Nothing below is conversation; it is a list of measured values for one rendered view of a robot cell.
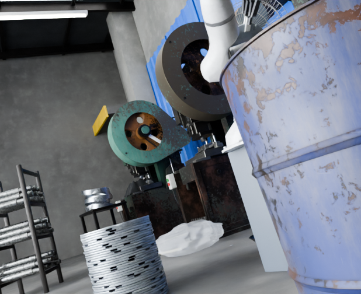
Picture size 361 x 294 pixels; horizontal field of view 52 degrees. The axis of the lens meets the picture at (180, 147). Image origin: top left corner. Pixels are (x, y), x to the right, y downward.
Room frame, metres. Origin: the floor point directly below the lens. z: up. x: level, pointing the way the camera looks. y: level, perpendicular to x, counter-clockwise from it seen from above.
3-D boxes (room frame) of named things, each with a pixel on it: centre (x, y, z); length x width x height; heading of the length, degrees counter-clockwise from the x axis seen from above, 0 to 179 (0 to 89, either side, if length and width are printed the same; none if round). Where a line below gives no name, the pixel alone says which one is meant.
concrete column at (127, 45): (6.73, 0.43, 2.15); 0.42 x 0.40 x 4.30; 116
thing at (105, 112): (7.37, 1.02, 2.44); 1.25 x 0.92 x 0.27; 26
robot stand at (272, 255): (1.37, -0.29, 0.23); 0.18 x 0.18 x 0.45; 37
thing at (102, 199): (4.08, 1.03, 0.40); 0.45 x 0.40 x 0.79; 38
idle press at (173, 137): (4.97, 0.29, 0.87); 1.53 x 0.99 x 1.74; 119
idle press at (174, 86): (3.41, -0.55, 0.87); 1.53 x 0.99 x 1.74; 114
